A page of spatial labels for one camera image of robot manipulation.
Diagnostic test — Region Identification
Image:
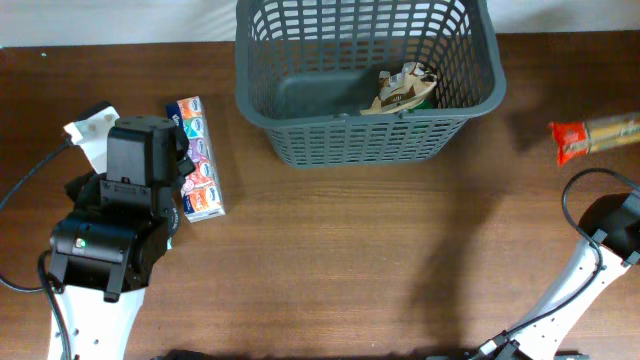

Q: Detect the Kleenex tissue multipack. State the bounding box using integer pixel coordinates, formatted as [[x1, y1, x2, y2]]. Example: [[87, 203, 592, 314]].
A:
[[166, 96, 226, 223]]

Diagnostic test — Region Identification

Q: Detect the grey plastic basket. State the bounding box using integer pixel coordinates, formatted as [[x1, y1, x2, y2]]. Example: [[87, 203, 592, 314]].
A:
[[235, 0, 506, 168]]

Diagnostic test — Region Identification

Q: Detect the San Remo spaghetti packet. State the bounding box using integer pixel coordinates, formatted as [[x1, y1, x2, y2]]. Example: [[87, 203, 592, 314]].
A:
[[548, 112, 639, 166]]

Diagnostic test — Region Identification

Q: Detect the green lid jar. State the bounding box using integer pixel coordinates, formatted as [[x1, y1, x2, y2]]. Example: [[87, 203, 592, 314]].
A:
[[414, 99, 434, 110]]

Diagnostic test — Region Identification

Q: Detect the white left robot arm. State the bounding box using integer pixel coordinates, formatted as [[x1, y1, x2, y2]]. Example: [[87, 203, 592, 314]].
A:
[[37, 116, 195, 359]]

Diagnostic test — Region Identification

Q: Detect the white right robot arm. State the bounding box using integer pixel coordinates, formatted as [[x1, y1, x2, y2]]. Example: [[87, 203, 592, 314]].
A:
[[472, 191, 639, 359]]

